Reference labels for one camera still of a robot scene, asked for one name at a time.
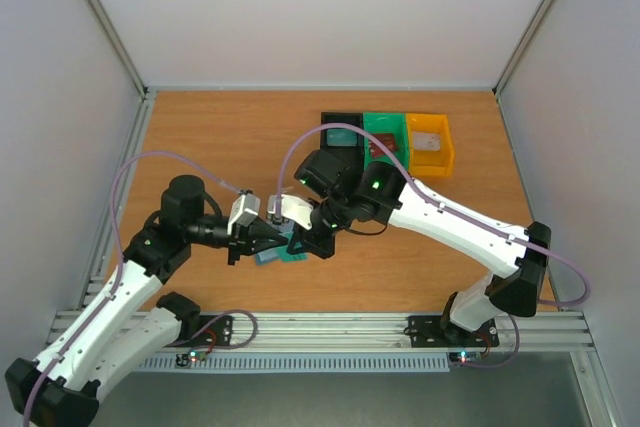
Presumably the teal blue card holder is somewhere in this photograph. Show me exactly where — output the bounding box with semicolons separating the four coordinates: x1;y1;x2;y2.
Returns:
254;221;308;266

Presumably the red credit card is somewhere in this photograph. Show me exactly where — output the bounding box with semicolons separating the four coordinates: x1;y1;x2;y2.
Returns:
368;133;399;159

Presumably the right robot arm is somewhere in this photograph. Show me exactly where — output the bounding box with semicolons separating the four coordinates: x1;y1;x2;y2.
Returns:
269;150;551;344

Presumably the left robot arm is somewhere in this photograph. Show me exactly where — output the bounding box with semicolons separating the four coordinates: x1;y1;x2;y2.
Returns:
5;175;287;426

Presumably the white card in yellow bin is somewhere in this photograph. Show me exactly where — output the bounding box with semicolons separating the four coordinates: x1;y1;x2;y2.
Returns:
412;132;441;152

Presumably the black storage bin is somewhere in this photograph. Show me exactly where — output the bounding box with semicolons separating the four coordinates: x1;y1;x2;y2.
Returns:
320;111;364;172

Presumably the yellow storage bin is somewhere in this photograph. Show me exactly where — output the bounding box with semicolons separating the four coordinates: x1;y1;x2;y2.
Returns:
405;113;455;178

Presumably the green storage bin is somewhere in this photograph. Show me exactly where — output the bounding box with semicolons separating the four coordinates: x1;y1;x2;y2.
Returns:
363;112;410;169

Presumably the left small circuit board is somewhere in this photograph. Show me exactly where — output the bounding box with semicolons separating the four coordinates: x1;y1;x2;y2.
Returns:
174;351;208;369

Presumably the small circuit board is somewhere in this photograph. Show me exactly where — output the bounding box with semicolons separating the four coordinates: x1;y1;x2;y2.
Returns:
449;350;485;365
174;351;208;369

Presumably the right small circuit board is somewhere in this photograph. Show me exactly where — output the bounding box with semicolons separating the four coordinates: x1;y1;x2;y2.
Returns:
449;350;485;365

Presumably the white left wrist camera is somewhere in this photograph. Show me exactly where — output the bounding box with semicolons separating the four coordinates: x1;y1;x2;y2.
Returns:
227;191;261;235

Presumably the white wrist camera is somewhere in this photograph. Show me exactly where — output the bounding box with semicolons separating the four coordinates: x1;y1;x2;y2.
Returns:
227;191;261;235
266;194;314;230

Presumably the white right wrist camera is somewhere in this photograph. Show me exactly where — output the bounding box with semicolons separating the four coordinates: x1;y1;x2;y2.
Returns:
266;194;314;230

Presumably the aluminium front rail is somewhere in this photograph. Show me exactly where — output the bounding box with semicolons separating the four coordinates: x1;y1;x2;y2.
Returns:
47;310;596;353

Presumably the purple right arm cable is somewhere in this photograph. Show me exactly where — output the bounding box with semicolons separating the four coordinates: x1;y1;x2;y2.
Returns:
274;121;594;368

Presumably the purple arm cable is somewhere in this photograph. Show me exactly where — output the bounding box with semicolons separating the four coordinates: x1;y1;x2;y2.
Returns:
22;149;251;426
274;121;594;368

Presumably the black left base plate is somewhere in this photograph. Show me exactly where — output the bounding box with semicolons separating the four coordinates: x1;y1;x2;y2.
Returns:
168;314;233;348

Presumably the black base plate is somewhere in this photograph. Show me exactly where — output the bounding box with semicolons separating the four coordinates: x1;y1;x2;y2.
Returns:
403;315;500;348
168;314;233;348

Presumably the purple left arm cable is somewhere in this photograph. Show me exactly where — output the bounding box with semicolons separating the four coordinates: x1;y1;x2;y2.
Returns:
22;149;251;426

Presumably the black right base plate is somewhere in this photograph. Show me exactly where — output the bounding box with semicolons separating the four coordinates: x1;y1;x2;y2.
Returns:
403;315;500;348

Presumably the grey slotted cable duct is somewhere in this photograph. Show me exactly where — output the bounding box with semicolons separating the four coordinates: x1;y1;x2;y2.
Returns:
137;352;449;375

